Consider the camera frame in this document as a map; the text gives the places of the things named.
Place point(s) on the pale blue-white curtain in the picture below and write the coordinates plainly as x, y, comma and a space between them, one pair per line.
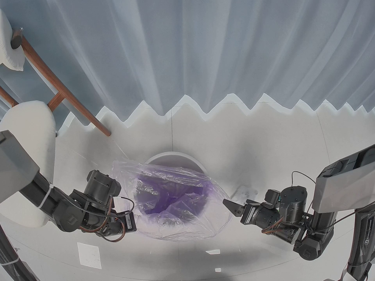
205, 39

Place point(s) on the purple plastic bag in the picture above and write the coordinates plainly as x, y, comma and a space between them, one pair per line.
175, 183

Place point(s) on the white cushioned wooden chair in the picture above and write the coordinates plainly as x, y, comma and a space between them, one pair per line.
27, 145

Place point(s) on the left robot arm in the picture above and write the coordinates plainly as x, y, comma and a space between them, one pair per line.
58, 203

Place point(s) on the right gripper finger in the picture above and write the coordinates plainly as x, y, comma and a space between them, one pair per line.
233, 207

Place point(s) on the white trash bin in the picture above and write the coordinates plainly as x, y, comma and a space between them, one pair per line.
175, 156

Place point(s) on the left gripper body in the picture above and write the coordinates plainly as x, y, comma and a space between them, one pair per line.
124, 224

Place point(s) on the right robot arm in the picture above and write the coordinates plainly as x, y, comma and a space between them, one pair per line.
328, 192

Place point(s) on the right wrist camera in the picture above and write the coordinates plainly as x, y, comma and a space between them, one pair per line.
272, 198

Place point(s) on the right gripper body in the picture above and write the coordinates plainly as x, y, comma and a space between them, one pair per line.
259, 214

